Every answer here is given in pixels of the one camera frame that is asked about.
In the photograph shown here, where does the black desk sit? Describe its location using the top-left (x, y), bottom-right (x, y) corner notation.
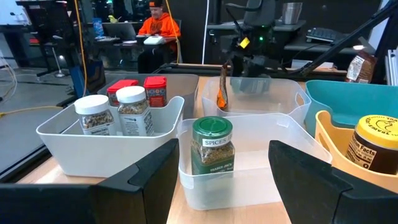
top-left (206, 20), bottom-right (307, 47)

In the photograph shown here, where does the white hanging cable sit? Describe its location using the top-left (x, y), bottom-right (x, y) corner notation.
top-left (201, 0), bottom-right (211, 65)

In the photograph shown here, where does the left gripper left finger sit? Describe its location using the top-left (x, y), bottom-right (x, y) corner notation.
top-left (0, 138), bottom-right (180, 224)

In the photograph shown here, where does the orange brown spice packet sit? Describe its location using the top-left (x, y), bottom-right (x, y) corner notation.
top-left (216, 63), bottom-right (229, 110)

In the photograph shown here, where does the black diagonal strut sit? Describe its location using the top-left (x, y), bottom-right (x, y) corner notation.
top-left (289, 1), bottom-right (398, 77)

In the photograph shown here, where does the yellow cable on floor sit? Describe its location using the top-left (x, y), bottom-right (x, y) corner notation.
top-left (0, 105), bottom-right (63, 118)

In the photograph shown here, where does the black keyboard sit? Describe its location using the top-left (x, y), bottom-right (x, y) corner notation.
top-left (306, 27), bottom-right (346, 44)

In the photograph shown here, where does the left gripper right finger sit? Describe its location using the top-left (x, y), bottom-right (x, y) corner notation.
top-left (267, 139), bottom-right (398, 224)

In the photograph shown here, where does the yellow plastic bin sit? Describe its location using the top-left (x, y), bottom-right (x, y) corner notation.
top-left (314, 110), bottom-right (398, 194)

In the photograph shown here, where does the brown bag with nutrition label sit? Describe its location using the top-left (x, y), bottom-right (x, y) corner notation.
top-left (345, 50), bottom-right (377, 84)

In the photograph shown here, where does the clear plastic bin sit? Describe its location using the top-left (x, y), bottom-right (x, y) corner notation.
top-left (177, 113), bottom-right (333, 211)
top-left (201, 76), bottom-right (312, 125)

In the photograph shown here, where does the black laptop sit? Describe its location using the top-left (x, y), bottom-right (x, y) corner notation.
top-left (101, 22), bottom-right (137, 41)

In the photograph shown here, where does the floor lamp stand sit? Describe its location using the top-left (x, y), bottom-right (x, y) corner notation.
top-left (50, 35), bottom-right (67, 78)

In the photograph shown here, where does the brown jar with yellow lid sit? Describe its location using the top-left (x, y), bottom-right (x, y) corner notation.
top-left (345, 114), bottom-right (398, 175)

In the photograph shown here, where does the white box on desk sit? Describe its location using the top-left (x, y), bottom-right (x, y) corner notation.
top-left (143, 35), bottom-right (165, 45)

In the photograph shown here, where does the teal plastic bin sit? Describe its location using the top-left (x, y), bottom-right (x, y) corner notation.
top-left (303, 80), bottom-right (398, 138)

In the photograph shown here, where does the aluminium frame profile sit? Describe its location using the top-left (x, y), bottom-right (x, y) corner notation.
top-left (385, 49), bottom-right (398, 86)

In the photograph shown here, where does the red-lidded spice jar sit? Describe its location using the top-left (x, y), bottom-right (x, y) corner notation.
top-left (106, 79), bottom-right (140, 108)
top-left (143, 76), bottom-right (168, 108)

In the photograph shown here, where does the yellow hanging cable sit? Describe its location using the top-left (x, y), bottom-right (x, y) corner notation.
top-left (164, 0), bottom-right (182, 64)
top-left (73, 0), bottom-right (88, 97)

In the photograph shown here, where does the white-lidded spice jar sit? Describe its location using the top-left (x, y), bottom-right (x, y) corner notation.
top-left (115, 85), bottom-right (155, 137)
top-left (73, 94), bottom-right (118, 136)

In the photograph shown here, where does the metal cup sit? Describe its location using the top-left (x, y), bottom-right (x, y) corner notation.
top-left (282, 2), bottom-right (303, 25)

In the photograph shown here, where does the green-lidded spice jar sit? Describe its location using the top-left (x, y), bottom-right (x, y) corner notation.
top-left (190, 116), bottom-right (236, 177)

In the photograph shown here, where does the white plastic bin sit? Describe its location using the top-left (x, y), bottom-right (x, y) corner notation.
top-left (35, 95), bottom-right (186, 178)

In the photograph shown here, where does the person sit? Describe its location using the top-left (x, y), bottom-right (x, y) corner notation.
top-left (136, 0), bottom-right (182, 74)

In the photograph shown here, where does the blue can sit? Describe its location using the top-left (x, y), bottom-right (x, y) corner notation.
top-left (92, 17), bottom-right (105, 38)

